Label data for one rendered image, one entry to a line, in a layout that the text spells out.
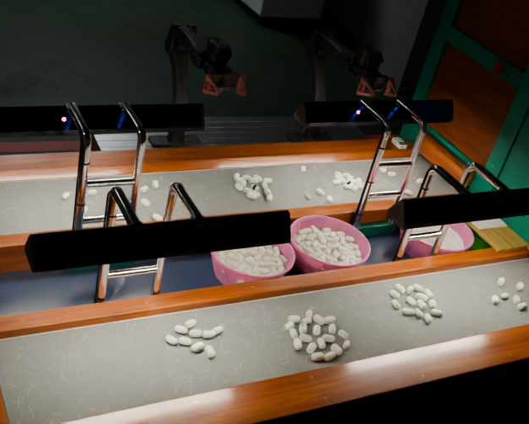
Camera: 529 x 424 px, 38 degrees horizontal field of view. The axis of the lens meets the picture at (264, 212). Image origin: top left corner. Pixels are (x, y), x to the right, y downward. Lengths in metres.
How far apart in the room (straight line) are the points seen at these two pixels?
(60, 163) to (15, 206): 0.26
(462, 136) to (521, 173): 0.32
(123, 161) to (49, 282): 0.59
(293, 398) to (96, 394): 0.46
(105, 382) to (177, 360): 0.19
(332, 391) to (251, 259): 0.55
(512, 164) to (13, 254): 1.72
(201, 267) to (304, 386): 0.60
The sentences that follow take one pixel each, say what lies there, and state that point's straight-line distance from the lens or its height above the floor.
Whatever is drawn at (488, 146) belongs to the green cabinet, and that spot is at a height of 0.96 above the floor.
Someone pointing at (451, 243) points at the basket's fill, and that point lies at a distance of 2.72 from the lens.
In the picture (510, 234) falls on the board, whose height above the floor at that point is 0.78.
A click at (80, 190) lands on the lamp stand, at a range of 2.10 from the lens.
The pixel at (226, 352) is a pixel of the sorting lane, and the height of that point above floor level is 0.74.
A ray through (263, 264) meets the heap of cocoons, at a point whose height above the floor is 0.74.
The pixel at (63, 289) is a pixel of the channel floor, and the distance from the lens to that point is 2.19.
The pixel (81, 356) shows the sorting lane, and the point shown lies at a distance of 1.92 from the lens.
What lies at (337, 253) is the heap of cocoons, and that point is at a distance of 2.44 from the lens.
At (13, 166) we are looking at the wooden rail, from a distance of 2.53.
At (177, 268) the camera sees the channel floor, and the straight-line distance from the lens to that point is 2.32.
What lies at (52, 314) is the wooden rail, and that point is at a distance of 1.98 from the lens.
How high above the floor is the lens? 2.09
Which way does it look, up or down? 32 degrees down
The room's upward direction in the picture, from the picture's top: 14 degrees clockwise
